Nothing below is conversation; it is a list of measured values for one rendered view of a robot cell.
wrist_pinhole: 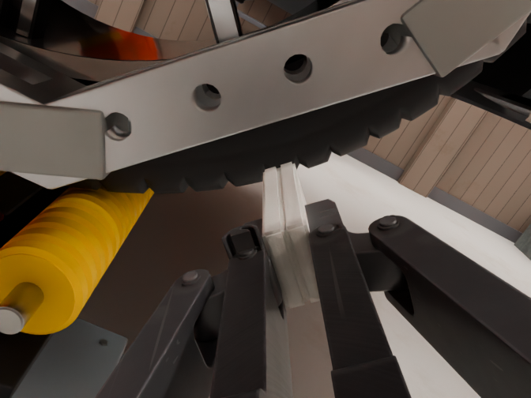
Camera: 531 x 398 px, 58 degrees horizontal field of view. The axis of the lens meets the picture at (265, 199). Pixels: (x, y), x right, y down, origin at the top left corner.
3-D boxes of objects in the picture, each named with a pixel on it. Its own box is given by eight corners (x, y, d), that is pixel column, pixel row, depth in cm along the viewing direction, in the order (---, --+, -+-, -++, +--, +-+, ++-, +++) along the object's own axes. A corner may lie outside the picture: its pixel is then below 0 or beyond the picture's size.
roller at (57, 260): (156, 192, 53) (178, 148, 52) (43, 382, 26) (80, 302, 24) (108, 169, 52) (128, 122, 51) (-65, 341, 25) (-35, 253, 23)
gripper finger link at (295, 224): (283, 229, 15) (306, 223, 15) (277, 164, 22) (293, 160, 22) (307, 306, 16) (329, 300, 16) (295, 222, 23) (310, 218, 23)
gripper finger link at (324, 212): (315, 268, 14) (417, 242, 14) (303, 204, 19) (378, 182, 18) (328, 310, 14) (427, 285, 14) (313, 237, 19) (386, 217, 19)
